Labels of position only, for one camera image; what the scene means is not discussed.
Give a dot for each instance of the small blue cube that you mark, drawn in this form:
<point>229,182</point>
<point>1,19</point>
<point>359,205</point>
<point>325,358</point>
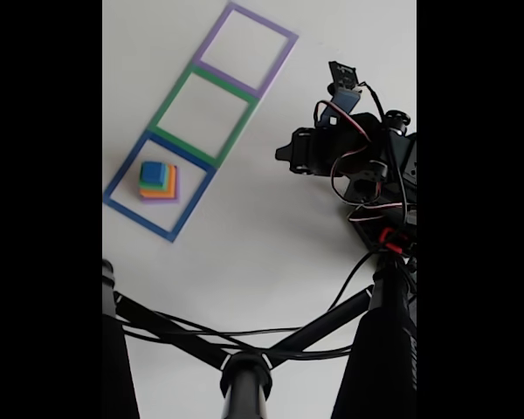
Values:
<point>150,170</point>

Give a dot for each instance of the orange block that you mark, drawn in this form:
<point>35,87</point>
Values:
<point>171,185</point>

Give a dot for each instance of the blue square frame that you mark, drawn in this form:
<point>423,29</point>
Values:
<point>122,192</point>

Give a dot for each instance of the green cube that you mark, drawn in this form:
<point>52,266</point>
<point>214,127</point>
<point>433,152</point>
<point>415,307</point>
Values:
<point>166,181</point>

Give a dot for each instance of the purple square frame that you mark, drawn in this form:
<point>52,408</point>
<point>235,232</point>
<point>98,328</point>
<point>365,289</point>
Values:
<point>209,43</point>

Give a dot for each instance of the red clamp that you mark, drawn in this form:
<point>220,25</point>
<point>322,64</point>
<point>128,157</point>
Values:
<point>390,240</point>

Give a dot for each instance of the green square frame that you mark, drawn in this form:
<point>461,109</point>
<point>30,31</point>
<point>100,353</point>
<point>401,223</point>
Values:
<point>166,111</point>

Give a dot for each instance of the large purple block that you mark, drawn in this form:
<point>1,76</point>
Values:
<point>177,192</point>

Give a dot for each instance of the black tripod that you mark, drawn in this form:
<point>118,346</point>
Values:
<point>384,349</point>

